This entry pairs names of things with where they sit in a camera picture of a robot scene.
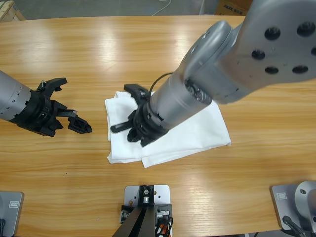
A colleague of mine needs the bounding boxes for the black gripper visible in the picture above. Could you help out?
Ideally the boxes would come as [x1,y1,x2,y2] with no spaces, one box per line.
[10,90,93,138]
[110,101,169,148]

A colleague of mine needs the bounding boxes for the white Unitree t-shirt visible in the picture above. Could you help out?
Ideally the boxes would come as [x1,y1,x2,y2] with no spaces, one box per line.
[104,90,232,169]

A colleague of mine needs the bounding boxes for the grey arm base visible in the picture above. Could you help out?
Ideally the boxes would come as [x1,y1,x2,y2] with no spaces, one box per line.
[271,181,316,233]
[0,191,25,237]

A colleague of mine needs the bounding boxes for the white mounting block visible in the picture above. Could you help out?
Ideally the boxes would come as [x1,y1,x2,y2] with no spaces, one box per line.
[123,184,175,237]

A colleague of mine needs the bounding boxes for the brown cardboard box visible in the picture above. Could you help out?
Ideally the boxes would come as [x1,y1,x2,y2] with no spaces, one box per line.
[214,0,253,16]

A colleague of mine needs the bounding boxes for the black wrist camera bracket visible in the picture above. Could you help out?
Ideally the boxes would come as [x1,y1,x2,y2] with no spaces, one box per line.
[36,77,68,96]
[123,83,152,105]

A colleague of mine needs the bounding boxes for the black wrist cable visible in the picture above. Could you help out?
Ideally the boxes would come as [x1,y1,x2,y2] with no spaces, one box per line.
[149,72,174,94]

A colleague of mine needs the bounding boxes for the black corner bracket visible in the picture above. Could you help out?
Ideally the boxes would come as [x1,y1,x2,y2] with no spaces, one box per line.
[155,204,173,226]
[120,204,135,224]

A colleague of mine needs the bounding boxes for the orange and black cables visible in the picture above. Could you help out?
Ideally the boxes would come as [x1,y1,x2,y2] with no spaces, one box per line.
[155,217,175,237]

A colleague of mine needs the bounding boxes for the white floor cable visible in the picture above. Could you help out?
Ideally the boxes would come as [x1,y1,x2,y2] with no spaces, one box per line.
[152,0,173,16]

